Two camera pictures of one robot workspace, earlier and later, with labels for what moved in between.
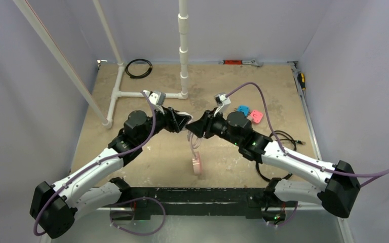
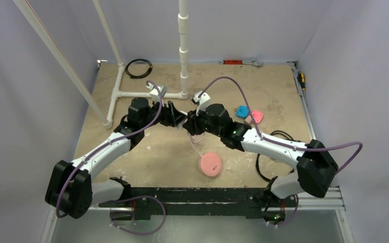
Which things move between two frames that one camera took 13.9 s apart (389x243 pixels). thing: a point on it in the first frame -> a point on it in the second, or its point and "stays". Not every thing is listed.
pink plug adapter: x=256 y=116 stays
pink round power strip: x=197 y=164 -> x=210 y=164
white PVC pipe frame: x=106 y=119 stays
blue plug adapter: x=245 y=109 stays
